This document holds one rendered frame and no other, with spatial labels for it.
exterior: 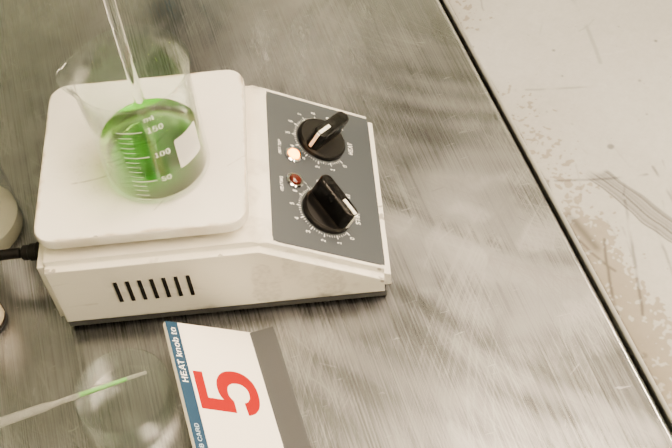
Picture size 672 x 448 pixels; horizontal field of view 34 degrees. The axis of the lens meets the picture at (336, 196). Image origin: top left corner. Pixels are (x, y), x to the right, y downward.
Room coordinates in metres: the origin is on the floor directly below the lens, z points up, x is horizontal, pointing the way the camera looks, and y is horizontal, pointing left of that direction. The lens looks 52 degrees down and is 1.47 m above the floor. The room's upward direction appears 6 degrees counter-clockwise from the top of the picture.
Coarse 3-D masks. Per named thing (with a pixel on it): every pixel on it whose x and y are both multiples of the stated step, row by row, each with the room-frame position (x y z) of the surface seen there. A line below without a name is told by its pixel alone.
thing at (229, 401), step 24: (192, 336) 0.33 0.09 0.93; (216, 336) 0.33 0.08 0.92; (240, 336) 0.34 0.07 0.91; (192, 360) 0.31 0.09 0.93; (216, 360) 0.32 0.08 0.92; (240, 360) 0.32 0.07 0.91; (216, 384) 0.30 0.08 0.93; (240, 384) 0.30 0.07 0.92; (216, 408) 0.28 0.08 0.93; (240, 408) 0.29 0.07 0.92; (216, 432) 0.27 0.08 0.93; (240, 432) 0.27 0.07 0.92; (264, 432) 0.27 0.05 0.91
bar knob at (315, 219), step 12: (324, 180) 0.40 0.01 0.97; (312, 192) 0.40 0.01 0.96; (324, 192) 0.40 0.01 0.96; (336, 192) 0.40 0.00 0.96; (312, 204) 0.39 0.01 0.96; (324, 204) 0.39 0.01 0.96; (336, 204) 0.39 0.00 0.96; (348, 204) 0.39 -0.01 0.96; (312, 216) 0.39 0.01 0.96; (324, 216) 0.39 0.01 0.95; (336, 216) 0.38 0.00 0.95; (348, 216) 0.38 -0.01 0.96; (324, 228) 0.38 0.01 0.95; (336, 228) 0.38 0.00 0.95
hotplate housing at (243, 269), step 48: (288, 96) 0.48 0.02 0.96; (192, 240) 0.37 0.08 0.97; (240, 240) 0.36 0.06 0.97; (384, 240) 0.39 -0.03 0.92; (48, 288) 0.36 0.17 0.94; (96, 288) 0.36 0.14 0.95; (144, 288) 0.36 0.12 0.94; (192, 288) 0.36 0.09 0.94; (240, 288) 0.36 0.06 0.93; (288, 288) 0.36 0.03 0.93; (336, 288) 0.36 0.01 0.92; (384, 288) 0.36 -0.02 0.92
